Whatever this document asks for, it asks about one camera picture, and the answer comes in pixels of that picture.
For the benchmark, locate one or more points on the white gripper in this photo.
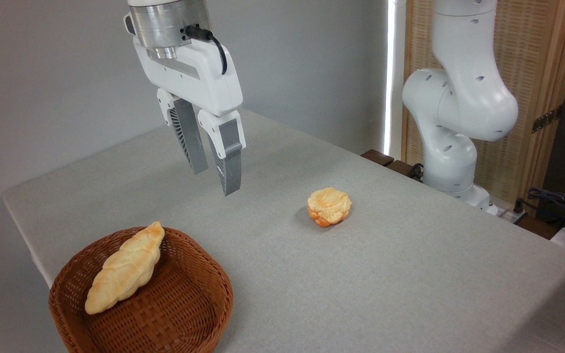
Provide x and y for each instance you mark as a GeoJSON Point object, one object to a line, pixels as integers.
{"type": "Point", "coordinates": [199, 78]}

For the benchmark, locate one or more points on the long braided bread loaf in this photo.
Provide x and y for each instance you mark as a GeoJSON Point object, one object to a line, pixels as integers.
{"type": "Point", "coordinates": [123, 272]}

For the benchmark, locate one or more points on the round orange bread bun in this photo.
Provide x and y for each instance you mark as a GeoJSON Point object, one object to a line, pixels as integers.
{"type": "Point", "coordinates": [329, 207]}

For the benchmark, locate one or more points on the brown wicker basket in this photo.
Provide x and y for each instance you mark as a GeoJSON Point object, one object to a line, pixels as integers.
{"type": "Point", "coordinates": [174, 309]}

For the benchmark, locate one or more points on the dark brown wooden block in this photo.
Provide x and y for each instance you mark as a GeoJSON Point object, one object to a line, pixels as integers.
{"type": "Point", "coordinates": [377, 157]}
{"type": "Point", "coordinates": [402, 167]}

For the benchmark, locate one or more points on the grey tablecloth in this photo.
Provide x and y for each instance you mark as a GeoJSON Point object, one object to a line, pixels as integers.
{"type": "Point", "coordinates": [385, 284]}

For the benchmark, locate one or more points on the white power strip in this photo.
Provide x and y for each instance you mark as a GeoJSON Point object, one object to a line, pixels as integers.
{"type": "Point", "coordinates": [508, 214]}

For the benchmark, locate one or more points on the dark metal screen hinge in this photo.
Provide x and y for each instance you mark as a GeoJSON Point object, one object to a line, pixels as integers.
{"type": "Point", "coordinates": [547, 119]}

